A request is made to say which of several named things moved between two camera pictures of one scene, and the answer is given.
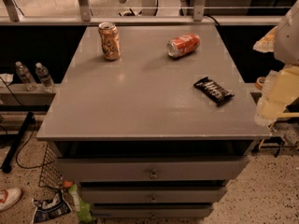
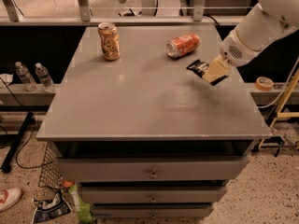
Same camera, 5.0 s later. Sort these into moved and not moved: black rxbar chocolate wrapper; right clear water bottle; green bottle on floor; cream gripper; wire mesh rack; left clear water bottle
Moved: black rxbar chocolate wrapper; cream gripper
Not moved: left clear water bottle; right clear water bottle; wire mesh rack; green bottle on floor
